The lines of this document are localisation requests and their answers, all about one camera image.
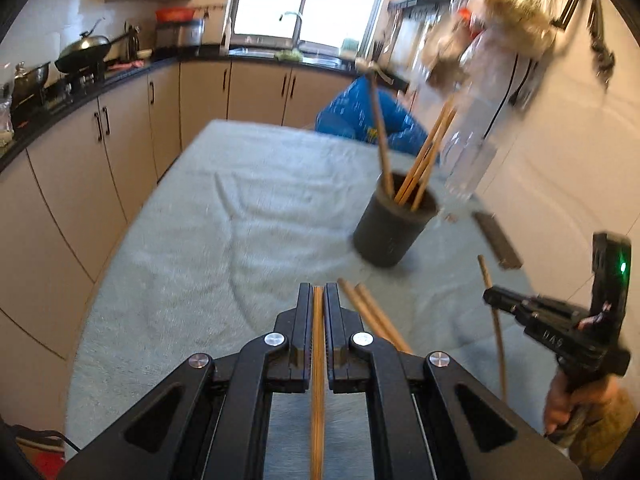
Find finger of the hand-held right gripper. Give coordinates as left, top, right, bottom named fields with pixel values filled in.
left=482, top=285, right=531, bottom=323

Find black rectangular block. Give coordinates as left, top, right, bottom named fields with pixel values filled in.
left=472, top=210, right=523, bottom=270

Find wooden handled spoon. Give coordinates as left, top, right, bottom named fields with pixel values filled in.
left=355, top=57, right=396, bottom=196

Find red plastic basket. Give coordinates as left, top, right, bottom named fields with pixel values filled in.
left=155, top=7, right=196, bottom=23

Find grey-green tablecloth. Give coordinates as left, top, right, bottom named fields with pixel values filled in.
left=65, top=119, right=556, bottom=461

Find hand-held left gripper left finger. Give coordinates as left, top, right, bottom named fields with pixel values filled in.
left=59, top=282, right=315, bottom=480

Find clear glass jug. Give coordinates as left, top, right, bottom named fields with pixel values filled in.
left=442, top=127, right=503, bottom=203

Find person's right hand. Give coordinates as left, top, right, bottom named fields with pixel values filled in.
left=544, top=372, right=623, bottom=436

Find dark cooking pot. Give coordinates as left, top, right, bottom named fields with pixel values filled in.
left=10, top=61, right=51, bottom=106

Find black cable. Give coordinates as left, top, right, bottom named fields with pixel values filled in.
left=10, top=424, right=81, bottom=453

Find bamboo chopstick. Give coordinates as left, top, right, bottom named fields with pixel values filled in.
left=477, top=255, right=509, bottom=403
left=310, top=286, right=326, bottom=480
left=400, top=107, right=457, bottom=206
left=394, top=101, right=453, bottom=206
left=354, top=283, right=414, bottom=356
left=411, top=110, right=458, bottom=212
left=337, top=278, right=401, bottom=348

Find hanging plastic bags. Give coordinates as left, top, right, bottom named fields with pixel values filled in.
left=420, top=0, right=558, bottom=106

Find cardboard box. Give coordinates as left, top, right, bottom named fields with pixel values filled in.
left=17, top=440, right=68, bottom=480

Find beige kitchen base cabinets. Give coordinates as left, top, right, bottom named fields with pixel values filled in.
left=0, top=57, right=361, bottom=436

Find silver rice cooker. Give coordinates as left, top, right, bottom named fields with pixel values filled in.
left=155, top=19, right=206, bottom=50

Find black perforated utensil holder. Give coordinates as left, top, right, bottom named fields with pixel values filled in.
left=352, top=172, right=441, bottom=268

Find blue plastic bag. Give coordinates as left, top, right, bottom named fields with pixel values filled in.
left=316, top=76, right=441, bottom=158

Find black wok with lid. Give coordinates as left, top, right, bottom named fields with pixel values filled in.
left=54, top=19, right=136, bottom=73

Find clear plastic bag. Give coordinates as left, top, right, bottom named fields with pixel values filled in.
left=0, top=95, right=16, bottom=146

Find gas stove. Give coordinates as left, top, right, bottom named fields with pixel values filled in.
left=10, top=67, right=108, bottom=116

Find chrome sink faucet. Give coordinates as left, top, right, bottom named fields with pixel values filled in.
left=279, top=10, right=306, bottom=51

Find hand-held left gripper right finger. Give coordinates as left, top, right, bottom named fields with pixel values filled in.
left=324, top=282, right=583, bottom=480

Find black hanging tool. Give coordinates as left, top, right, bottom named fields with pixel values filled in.
left=589, top=0, right=617, bottom=92

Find black kitchen countertop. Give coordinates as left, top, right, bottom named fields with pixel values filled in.
left=0, top=45, right=411, bottom=171

